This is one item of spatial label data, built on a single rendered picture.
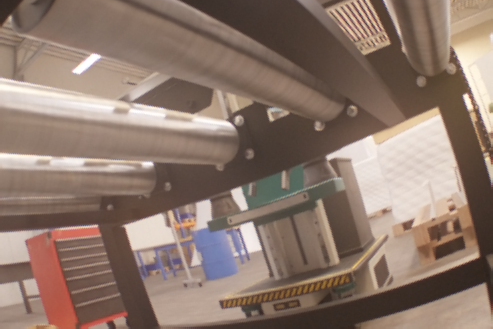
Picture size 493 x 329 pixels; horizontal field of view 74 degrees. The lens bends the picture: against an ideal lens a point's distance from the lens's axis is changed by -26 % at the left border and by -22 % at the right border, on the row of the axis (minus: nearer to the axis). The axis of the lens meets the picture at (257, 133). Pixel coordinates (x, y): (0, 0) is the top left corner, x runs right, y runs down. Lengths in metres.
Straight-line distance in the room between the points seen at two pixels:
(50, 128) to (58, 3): 0.33
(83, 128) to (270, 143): 0.59
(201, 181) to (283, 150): 0.26
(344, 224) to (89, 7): 1.89
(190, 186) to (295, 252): 0.98
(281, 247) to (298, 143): 1.08
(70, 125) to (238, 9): 0.42
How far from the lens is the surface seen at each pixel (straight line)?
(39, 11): 0.35
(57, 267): 3.00
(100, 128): 0.68
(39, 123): 0.60
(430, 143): 4.22
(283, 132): 1.09
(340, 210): 2.09
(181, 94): 1.27
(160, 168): 1.27
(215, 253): 6.49
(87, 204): 1.39
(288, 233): 2.08
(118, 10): 0.35
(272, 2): 0.27
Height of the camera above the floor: 0.61
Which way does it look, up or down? 13 degrees up
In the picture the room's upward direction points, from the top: 18 degrees counter-clockwise
